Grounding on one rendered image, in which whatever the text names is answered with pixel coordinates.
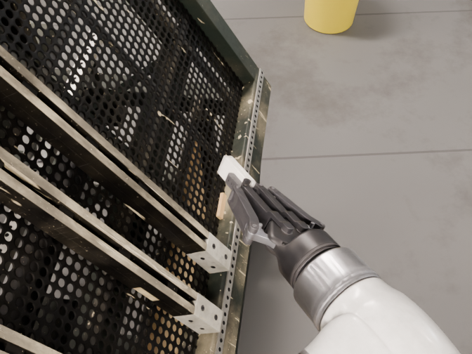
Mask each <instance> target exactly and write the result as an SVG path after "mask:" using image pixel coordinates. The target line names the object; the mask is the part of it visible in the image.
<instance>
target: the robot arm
mask: <svg viewBox="0 0 472 354"><path fill-rule="evenodd" d="M217 172H218V174H219V175H220V176H221V178H222V179H223V180H224V181H225V183H226V184H227V186H228V187H229V188H230V189H231V190H232V191H231V193H230V196H229V198H228V201H227V202H228V204H229V206H230V208H231V210H232V212H233V214H234V216H235V219H236V221H237V223H238V225H239V227H240V229H241V231H242V233H243V235H242V241H243V242H244V243H245V244H247V245H251V244H252V242H253V241H256V242H260V243H262V244H264V246H265V248H266V249H267V250H268V251H269V252H270V253H272V254H273V255H275V256H276V257H277V262H278V268H279V271H280V273H281V274H282V276H283V277H284V278H285V280H286V281H288V283H289V284H290V285H291V287H292V288H293V289H294V299H295V301H296V302H297V303H298V305H299V306H300V307H301V309H302V310H303V311H304V313H305V314H306V315H307V316H308V317H309V318H310V320H311V321H312V322H313V324H314V325H315V327H316V329H317V330H318V331H319V332H320V333H319V334H318V335H317V336H316V337H315V338H314V339H313V340H312V341H311V342H310V343H309V344H308V345H307V346H306V347H305V348H304V349H303V350H302V351H301V352H300V353H299V354H461V353H460V352H459V351H458V350H457V348H456V347H455V345H454V344H453V343H452V342H451V341H450V340H449V338H448V337H447V336H446V335H445V333H444V332H443V331H442V330H441V329H440V328H439V326H438V325H437V324H436V323H435V322H434V321H433V320H432V319H431V318H430V317H429V316H428V315H427V314H426V313H425V312H424V311H423V310H422V309H421V308H420V307H419V306H418V305H417V304H416V303H415V302H413V301H412V300H411V299H410V298H408V297H407V296H406V295H404V294H403V293H402V292H400V291H398V290H396V289H394V288H392V287H391V286H389V285H388V284H386V283H385V282H384V281H383V280H382V279H381V278H380V276H379V275H378V274H377V273H376V272H374V271H373V270H372V269H371V268H370V267H369V266H368V265H367V264H366V263H365V262H364V261H363V260H362V259H361V258H360V257H359V256H358V255H357V254H356V253H355V252H354V251H353V250H352V249H349V248H348V247H340V246H339V245H338V243H337V242H336V241H335V240H334V239H333V238H332V237H331V236H330V235H329V234H328V233H327V232H325V231H324V228H325V224H324V223H322V222H320V221H318V220H317V219H315V218H313V217H312V216H310V215H309V214H307V213H306V212H305V211H304V210H303V209H301V208H300V207H299V206H297V205H296V204H295V203H293V202H292V201H291V200H290V199H289V198H287V197H286V196H285V195H283V194H282V193H281V192H280V191H279V190H277V189H276V188H274V187H272V186H270V187H269V188H268V189H267V188H266V187H265V186H264V185H262V184H260V183H257V182H256V181H255V180H254V179H253V178H252V177H251V176H250V175H249V174H248V173H247V172H246V171H245V170H244V169H243V168H242V166H241V165H240V164H239V163H238V162H237V161H236V160H235V159H234V158H233V157H232V156H227V155H224V156H223V159H222V162H221V164H220V166H219V168H218V171H217ZM274 196H275V197H274Z"/></svg>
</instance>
